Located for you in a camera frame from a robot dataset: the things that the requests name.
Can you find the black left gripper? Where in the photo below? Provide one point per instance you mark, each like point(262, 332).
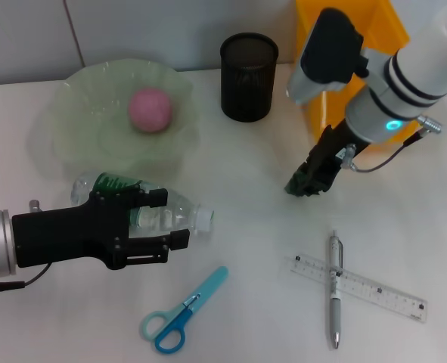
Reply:
point(64, 234)

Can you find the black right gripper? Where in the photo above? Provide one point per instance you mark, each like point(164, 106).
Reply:
point(336, 151)

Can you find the green plastic wrapper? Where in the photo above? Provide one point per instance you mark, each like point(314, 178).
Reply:
point(298, 187)

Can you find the clear green-label water bottle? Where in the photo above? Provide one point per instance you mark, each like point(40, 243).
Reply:
point(109, 183)

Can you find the blue sheathed scissors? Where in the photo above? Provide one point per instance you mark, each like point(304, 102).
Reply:
point(187, 306)

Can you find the pink peach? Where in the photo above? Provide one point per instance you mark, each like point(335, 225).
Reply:
point(150, 109)

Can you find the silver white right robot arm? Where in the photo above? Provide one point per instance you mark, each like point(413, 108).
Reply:
point(416, 75)

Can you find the pale green glass fruit plate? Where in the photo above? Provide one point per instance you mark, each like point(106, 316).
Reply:
point(94, 143)

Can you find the black mesh pen holder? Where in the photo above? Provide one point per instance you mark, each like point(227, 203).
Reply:
point(247, 87)

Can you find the transparent plastic ruler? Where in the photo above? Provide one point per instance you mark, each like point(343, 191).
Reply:
point(382, 293)

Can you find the grey retractable pen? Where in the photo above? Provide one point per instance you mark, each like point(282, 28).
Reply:
point(336, 310)

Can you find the yellow plastic bin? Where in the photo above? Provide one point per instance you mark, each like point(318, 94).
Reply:
point(385, 26)

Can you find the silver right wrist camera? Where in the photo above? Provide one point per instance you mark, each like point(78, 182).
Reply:
point(321, 56)

